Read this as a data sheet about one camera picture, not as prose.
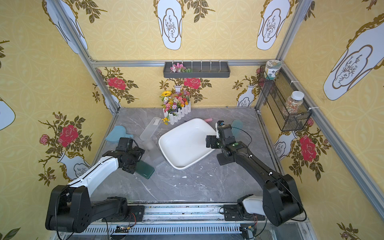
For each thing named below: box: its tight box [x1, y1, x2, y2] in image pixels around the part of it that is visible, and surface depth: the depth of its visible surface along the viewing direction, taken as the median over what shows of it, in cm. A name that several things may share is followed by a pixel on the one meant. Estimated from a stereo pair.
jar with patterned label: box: [265, 59, 283, 80], surface depth 87 cm
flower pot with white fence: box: [159, 90, 192, 125], surface depth 106 cm
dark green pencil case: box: [135, 160, 155, 180], surface depth 87 cm
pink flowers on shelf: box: [170, 62, 192, 73], surface depth 89 cm
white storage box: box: [158, 118, 216, 170], surface depth 100 cm
